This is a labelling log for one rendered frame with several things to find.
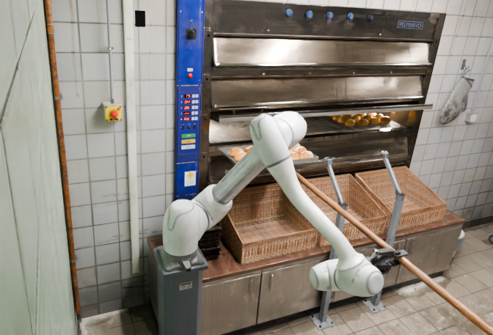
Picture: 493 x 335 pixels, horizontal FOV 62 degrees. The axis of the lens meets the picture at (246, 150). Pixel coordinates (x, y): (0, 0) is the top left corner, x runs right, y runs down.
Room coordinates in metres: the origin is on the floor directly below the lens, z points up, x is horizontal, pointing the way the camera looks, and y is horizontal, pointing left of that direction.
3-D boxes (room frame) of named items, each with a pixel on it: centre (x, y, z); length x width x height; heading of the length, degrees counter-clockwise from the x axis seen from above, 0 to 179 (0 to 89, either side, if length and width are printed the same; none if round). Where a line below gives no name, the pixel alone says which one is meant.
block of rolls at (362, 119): (3.57, -0.89, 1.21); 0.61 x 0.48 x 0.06; 26
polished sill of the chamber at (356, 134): (2.94, -0.55, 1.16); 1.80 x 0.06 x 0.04; 116
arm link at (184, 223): (1.58, 0.26, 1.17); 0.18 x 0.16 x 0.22; 152
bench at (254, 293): (2.61, -0.59, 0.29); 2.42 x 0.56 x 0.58; 116
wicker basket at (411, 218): (2.94, -1.23, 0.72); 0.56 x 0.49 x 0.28; 117
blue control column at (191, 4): (3.30, 0.79, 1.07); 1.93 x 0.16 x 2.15; 26
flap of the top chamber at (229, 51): (2.92, -0.56, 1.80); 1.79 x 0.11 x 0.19; 116
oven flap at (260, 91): (2.92, -0.56, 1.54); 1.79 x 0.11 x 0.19; 116
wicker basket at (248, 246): (2.43, -0.16, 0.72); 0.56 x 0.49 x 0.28; 117
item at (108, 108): (2.22, 0.77, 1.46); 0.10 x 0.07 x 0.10; 116
